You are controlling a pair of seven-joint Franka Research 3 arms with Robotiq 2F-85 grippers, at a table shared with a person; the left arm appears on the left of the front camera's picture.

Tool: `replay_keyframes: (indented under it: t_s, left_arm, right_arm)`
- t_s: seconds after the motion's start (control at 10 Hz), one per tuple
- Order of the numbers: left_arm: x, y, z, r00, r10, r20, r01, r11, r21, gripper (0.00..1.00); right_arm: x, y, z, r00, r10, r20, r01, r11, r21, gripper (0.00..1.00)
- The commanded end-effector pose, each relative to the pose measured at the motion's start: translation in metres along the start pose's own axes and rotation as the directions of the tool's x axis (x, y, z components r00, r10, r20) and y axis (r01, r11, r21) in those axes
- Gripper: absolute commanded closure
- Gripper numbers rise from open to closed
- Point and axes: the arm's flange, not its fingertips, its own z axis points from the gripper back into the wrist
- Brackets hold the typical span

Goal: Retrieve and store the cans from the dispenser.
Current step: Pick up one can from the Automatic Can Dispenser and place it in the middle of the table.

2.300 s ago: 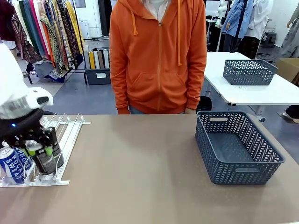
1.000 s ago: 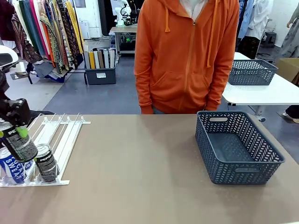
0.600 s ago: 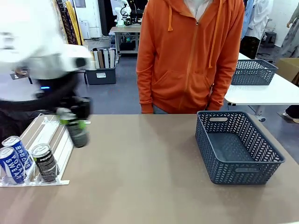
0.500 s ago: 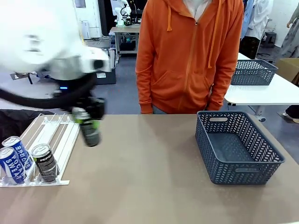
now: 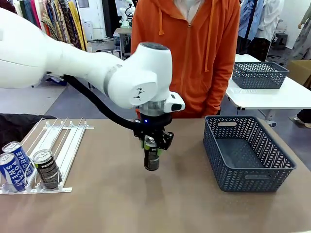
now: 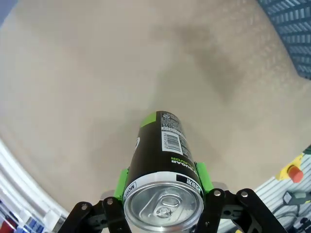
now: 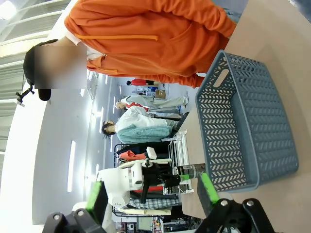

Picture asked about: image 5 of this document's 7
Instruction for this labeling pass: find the white wire can dispenser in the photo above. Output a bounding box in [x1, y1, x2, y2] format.
[0, 117, 95, 195]

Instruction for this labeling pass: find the white side table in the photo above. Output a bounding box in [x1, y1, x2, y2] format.
[225, 53, 311, 127]

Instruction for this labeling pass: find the blue Pocari Sweat can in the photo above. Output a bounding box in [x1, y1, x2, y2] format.
[0, 152, 27, 192]
[1, 141, 35, 178]

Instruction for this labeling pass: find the cardboard box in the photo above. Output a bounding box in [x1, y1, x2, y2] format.
[288, 60, 311, 88]

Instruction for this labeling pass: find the hanging blue shirt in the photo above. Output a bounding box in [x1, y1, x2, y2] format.
[238, 0, 264, 41]

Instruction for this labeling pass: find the white floor appliance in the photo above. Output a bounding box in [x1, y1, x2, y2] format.
[81, 20, 94, 41]

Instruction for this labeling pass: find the grey plastic lattice basket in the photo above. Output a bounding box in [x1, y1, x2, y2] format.
[231, 61, 290, 90]
[203, 115, 297, 193]

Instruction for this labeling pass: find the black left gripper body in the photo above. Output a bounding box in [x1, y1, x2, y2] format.
[133, 113, 174, 141]

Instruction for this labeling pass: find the person in orange hoodie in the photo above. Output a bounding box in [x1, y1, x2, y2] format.
[130, 0, 241, 119]

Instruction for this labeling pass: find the black plastic stool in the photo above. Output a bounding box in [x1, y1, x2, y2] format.
[276, 33, 289, 50]

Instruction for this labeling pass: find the black corrugated cable hose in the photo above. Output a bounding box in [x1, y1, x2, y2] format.
[63, 74, 140, 132]

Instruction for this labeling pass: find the black cloth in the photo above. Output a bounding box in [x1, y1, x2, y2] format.
[0, 113, 58, 155]

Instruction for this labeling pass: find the mannequin in grey-green dress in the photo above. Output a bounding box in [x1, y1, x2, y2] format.
[291, 9, 311, 61]

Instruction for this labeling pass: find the black Pepsi can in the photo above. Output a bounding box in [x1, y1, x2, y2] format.
[33, 150, 61, 190]
[143, 135, 161, 171]

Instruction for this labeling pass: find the black garment stand pole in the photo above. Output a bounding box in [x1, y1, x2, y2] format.
[243, 0, 258, 54]

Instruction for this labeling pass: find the hanging white shirt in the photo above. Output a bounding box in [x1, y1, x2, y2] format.
[255, 0, 285, 42]

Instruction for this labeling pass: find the grey background workbench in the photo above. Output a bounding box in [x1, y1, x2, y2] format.
[113, 27, 133, 55]

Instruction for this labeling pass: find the rack of colourful fabrics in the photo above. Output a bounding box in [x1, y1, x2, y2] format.
[12, 0, 87, 51]

